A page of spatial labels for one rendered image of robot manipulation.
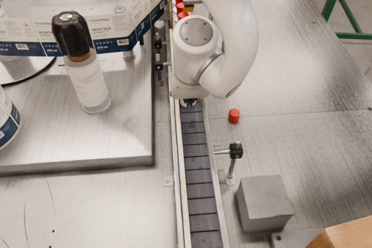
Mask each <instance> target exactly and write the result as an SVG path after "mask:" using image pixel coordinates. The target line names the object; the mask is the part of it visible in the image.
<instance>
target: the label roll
mask: <svg viewBox="0 0 372 248"><path fill-rule="evenodd" d="M20 125H21V116H20V113H19V111H18V110H17V108H16V107H15V105H14V104H13V102H12V101H11V99H10V98H9V96H8V95H7V94H6V92H5V91H4V89H3V87H2V86H1V85H0V149H2V148H3V147H5V146H6V145H7V144H8V143H9V142H10V141H11V140H12V139H13V138H14V137H15V136H16V134H17V133H18V131H19V129H20Z"/></svg>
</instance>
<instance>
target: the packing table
mask: <svg viewBox="0 0 372 248"><path fill-rule="evenodd" d="M336 1H337V0H326V3H325V5H324V8H323V10H322V13H321V14H322V16H323V17H324V19H325V20H326V21H327V22H328V19H329V17H330V14H331V12H332V10H333V7H334V5H335V3H336ZM338 1H339V2H340V4H341V6H342V7H343V9H344V11H345V13H346V15H347V17H348V19H349V21H350V22H351V24H352V26H353V28H354V30H355V32H356V33H345V32H335V34H336V35H337V37H338V38H339V39H367V40H372V33H363V32H362V30H361V28H360V26H359V24H358V23H357V21H356V19H355V18H354V16H353V14H352V12H351V10H350V9H349V7H348V5H347V3H346V2H345V0H338Z"/></svg>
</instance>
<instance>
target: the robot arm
mask: <svg viewBox="0 0 372 248"><path fill-rule="evenodd" d="M202 2H203V3H204V5H205V6H206V8H207V9H208V11H209V12H210V14H211V15H212V17H213V18H214V20H215V22H216V24H217V26H218V28H219V30H220V32H221V35H222V38H223V41H224V47H225V54H224V53H223V52H222V51H221V50H220V48H219V47H218V45H217V43H218V37H219V33H218V30H217V27H216V26H215V24H214V23H213V22H212V21H211V20H210V19H208V18H206V17H203V16H200V15H190V16H187V17H184V18H182V19H181V20H180V21H178V22H177V24H176V25H175V27H174V29H173V71H172V74H171V77H170V86H171V91H170V97H172V98H174V99H183V101H184V103H185V104H187V107H189V105H190V107H192V105H193V103H195V101H196V100H197V98H202V97H208V96H209V95H210V94H212V95H213V96H215V97H217V98H219V99H225V98H228V97H229V96H231V95H232V94H233V93H234V92H235V91H236V90H237V89H238V88H239V86H240V85H241V84H242V82H243V80H244V79H245V78H246V75H247V74H248V73H249V71H250V69H251V67H252V65H253V63H254V61H255V58H256V55H257V51H258V47H259V30H258V25H257V20H256V16H255V12H254V9H253V7H252V3H251V0H202Z"/></svg>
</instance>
